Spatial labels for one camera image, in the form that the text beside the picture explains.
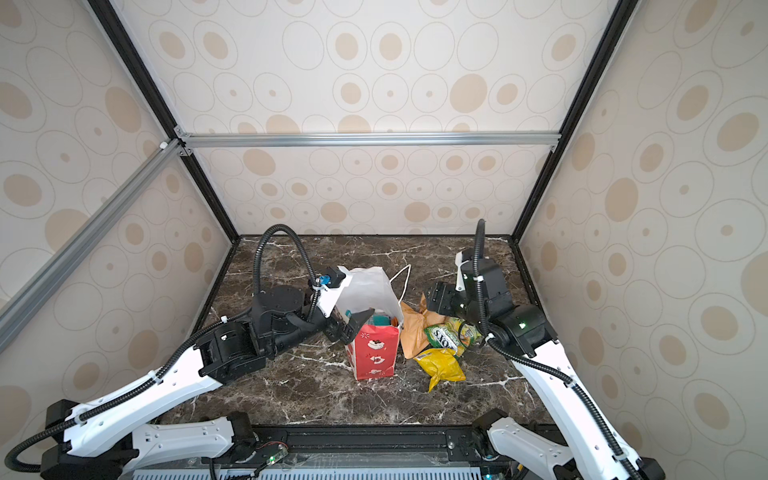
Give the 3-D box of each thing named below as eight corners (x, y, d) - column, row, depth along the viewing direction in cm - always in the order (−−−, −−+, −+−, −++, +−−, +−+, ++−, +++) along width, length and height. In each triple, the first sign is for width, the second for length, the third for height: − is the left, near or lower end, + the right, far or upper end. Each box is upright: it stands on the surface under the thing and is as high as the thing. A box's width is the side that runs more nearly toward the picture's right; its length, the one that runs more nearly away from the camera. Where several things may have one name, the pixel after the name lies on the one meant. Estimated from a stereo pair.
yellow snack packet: (426, 393, 84) (429, 384, 78) (415, 364, 89) (416, 353, 83) (464, 379, 86) (469, 370, 81) (450, 351, 92) (454, 340, 86)
